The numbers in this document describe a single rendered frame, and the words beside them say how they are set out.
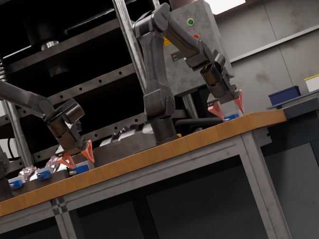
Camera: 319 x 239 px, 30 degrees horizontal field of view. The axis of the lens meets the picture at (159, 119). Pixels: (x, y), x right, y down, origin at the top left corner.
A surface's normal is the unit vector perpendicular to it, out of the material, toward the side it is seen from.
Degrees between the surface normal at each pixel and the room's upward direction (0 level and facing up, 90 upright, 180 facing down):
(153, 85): 71
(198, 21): 90
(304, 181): 90
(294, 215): 90
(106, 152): 90
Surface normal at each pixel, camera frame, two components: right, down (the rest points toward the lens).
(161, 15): 0.76, -0.31
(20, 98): 0.15, -0.18
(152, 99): -0.64, -0.20
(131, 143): -0.31, 0.02
